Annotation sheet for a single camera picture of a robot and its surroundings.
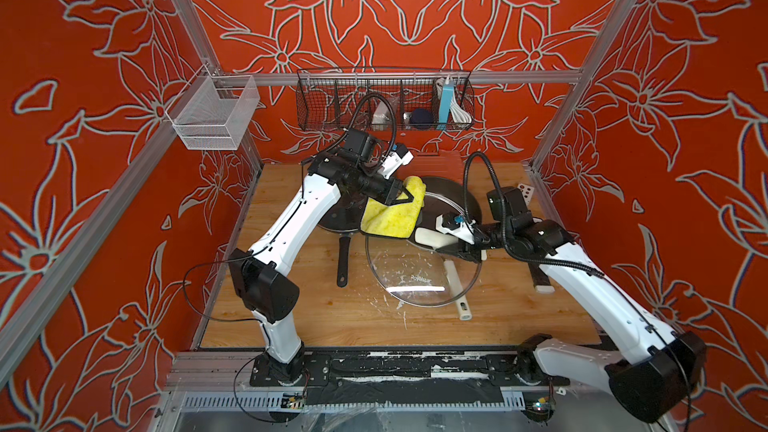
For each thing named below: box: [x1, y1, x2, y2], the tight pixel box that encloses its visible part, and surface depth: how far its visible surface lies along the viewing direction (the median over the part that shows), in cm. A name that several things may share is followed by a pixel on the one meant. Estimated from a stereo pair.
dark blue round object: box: [410, 108, 434, 130], surface depth 97 cm
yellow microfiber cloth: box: [360, 176, 427, 239], surface depth 71 cm
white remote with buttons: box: [517, 183, 535, 207], surface depth 109 cm
